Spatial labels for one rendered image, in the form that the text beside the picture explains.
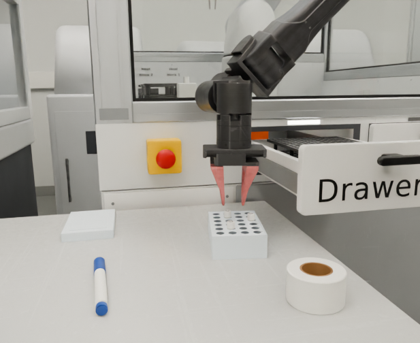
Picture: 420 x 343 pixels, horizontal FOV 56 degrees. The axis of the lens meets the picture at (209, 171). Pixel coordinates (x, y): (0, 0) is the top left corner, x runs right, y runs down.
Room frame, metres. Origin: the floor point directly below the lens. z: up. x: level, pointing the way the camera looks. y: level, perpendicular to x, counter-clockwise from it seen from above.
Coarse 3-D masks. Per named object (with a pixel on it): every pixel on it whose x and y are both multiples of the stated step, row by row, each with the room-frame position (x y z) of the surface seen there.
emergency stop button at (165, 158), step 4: (160, 152) 0.79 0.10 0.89; (164, 152) 0.79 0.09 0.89; (168, 152) 0.79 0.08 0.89; (172, 152) 0.80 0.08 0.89; (160, 156) 0.79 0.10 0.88; (164, 156) 0.79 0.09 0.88; (168, 156) 0.79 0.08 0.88; (172, 156) 0.79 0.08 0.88; (156, 160) 0.79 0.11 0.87; (160, 160) 0.79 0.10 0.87; (164, 160) 0.79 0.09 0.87; (168, 160) 0.79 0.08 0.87; (172, 160) 0.79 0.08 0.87; (160, 164) 0.79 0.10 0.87; (164, 164) 0.79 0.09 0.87; (168, 164) 0.79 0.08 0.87; (172, 164) 0.79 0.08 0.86; (164, 168) 0.79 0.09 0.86; (168, 168) 0.79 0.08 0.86
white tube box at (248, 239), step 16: (208, 224) 0.66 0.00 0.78; (224, 224) 0.61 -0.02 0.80; (240, 224) 0.62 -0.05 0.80; (256, 224) 0.62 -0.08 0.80; (224, 240) 0.56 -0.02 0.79; (240, 240) 0.56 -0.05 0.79; (256, 240) 0.56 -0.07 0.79; (224, 256) 0.56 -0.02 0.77; (240, 256) 0.56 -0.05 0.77; (256, 256) 0.56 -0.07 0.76
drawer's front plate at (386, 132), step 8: (376, 128) 0.94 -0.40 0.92; (384, 128) 0.95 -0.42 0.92; (392, 128) 0.95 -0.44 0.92; (400, 128) 0.96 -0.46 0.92; (408, 128) 0.96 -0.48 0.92; (416, 128) 0.96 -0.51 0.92; (376, 136) 0.94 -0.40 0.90; (384, 136) 0.95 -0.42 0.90; (392, 136) 0.95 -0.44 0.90; (400, 136) 0.96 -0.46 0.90; (408, 136) 0.96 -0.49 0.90; (416, 136) 0.96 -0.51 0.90
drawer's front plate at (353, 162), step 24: (312, 144) 0.60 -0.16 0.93; (336, 144) 0.60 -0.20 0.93; (360, 144) 0.61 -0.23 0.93; (384, 144) 0.62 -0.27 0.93; (408, 144) 0.62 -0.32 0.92; (312, 168) 0.59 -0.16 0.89; (336, 168) 0.60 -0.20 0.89; (360, 168) 0.61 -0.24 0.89; (384, 168) 0.62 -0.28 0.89; (408, 168) 0.62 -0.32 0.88; (312, 192) 0.59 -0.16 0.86; (360, 192) 0.61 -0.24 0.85; (384, 192) 0.62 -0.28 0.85; (408, 192) 0.63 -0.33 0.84
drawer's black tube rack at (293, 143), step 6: (282, 138) 0.92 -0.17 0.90; (288, 138) 0.92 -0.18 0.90; (294, 138) 0.92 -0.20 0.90; (300, 138) 0.92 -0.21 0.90; (306, 138) 0.91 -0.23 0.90; (312, 138) 0.91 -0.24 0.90; (318, 138) 0.91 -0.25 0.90; (324, 138) 0.91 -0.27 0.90; (330, 138) 0.91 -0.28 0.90; (336, 138) 0.91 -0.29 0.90; (342, 138) 0.91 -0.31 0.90; (276, 144) 0.85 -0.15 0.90; (282, 144) 0.82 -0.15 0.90; (288, 144) 0.82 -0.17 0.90; (294, 144) 0.81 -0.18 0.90; (300, 144) 0.81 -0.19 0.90; (282, 150) 0.92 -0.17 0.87; (288, 150) 0.92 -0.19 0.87; (294, 150) 0.76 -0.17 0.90; (294, 156) 0.85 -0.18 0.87
